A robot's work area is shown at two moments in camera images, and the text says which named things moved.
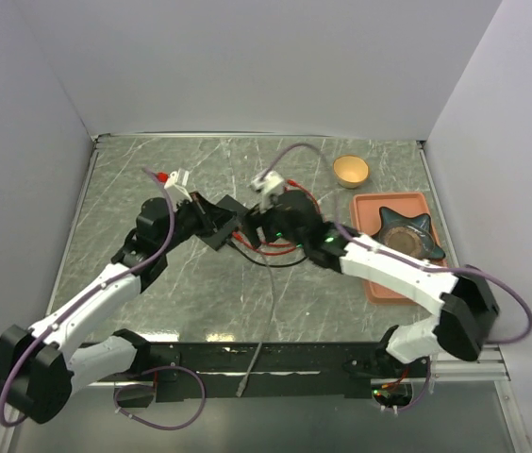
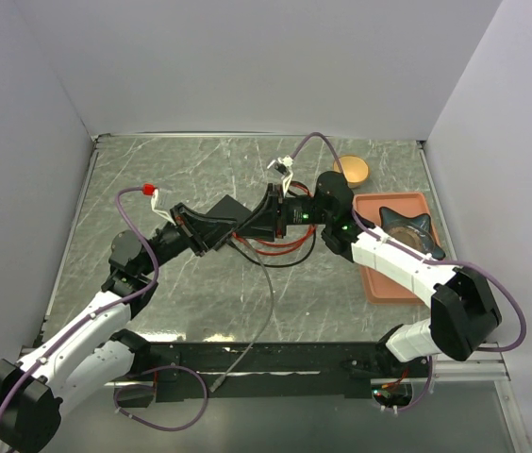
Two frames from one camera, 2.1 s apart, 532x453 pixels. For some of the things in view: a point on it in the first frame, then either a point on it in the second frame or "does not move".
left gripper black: x=214 y=213 -> x=198 y=230
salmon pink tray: x=365 y=214 does not move
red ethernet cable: x=239 y=236 does not move
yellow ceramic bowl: x=350 y=171 does not move
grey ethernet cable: x=270 y=324 -> x=264 y=327
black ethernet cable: x=263 y=264 does not move
